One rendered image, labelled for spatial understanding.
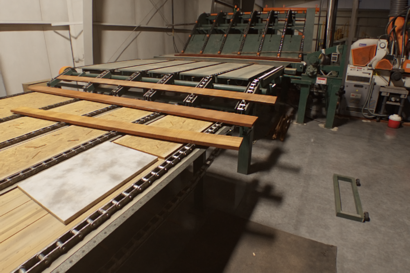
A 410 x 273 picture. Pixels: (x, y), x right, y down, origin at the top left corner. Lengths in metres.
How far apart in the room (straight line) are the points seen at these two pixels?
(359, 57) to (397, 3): 1.44
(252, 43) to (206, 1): 6.68
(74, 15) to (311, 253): 7.63
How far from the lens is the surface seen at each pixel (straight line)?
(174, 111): 2.05
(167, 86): 2.84
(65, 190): 1.24
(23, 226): 1.16
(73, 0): 7.76
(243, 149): 2.55
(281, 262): 1.89
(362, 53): 5.36
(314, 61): 4.20
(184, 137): 1.49
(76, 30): 7.67
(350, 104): 5.45
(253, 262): 1.85
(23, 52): 7.23
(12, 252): 1.07
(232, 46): 7.29
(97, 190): 1.17
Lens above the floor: 1.49
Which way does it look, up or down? 20 degrees down
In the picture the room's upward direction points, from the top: straight up
